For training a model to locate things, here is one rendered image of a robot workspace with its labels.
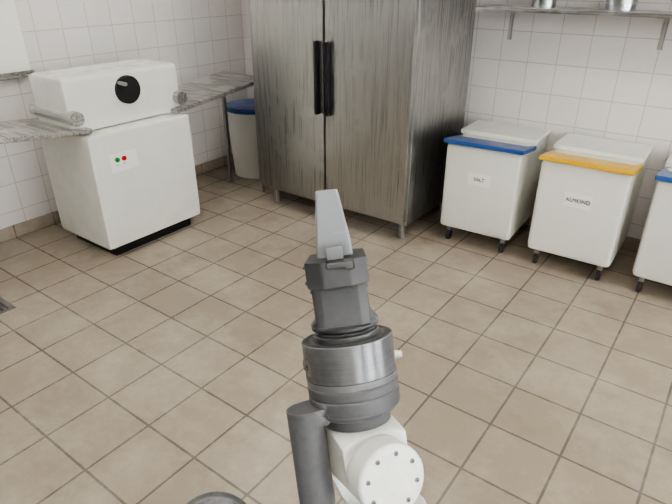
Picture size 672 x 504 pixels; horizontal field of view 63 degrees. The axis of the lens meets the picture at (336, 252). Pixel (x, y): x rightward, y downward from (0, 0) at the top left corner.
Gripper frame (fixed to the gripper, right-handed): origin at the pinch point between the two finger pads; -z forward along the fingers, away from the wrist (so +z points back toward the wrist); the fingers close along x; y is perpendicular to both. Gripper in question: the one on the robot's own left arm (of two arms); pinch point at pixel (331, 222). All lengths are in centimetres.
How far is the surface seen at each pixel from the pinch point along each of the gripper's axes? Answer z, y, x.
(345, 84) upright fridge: -84, -14, -330
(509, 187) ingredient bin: 0, -111, -311
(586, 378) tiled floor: 97, -108, -212
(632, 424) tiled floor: 110, -115, -184
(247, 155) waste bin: -62, 81, -466
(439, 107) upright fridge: -62, -77, -340
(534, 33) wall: -102, -147, -337
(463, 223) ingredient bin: 21, -84, -338
